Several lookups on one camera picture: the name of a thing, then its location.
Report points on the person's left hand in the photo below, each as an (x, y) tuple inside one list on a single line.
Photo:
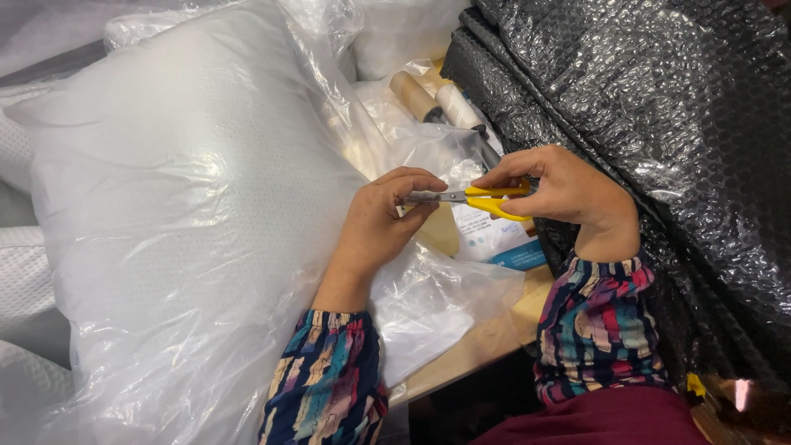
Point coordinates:
[(371, 228)]

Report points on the small yellow tag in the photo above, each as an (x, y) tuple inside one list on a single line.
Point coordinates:
[(696, 384)]

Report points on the maroon garment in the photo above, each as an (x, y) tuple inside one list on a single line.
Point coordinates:
[(593, 423)]

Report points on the white pillow in plastic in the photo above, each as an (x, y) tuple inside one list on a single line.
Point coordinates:
[(401, 37)]

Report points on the clear plastic bag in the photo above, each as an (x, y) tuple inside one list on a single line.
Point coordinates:
[(426, 303)]

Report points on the white quilted pillow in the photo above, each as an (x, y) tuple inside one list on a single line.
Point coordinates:
[(13, 148), (31, 395), (25, 290)]

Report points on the white and blue paper label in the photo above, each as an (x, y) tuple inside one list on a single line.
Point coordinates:
[(488, 241)]

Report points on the large white pillow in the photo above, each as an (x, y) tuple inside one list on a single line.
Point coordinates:
[(173, 216)]

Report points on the black bubble wrap sheet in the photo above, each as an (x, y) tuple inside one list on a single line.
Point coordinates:
[(680, 123)]

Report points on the person's right hand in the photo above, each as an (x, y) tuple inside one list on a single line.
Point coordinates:
[(574, 188)]

